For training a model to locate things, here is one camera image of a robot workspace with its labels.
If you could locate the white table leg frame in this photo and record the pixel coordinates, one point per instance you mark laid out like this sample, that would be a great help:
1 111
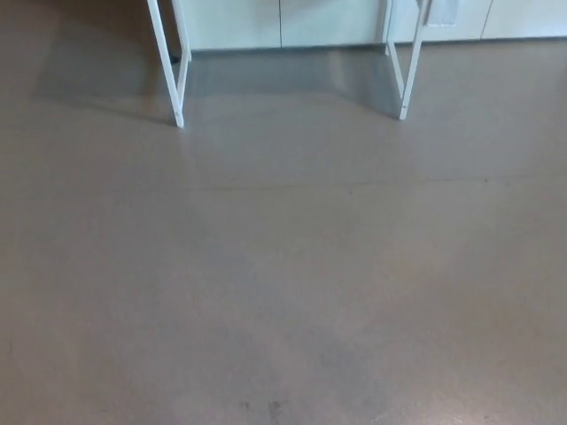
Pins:
409 79
176 88

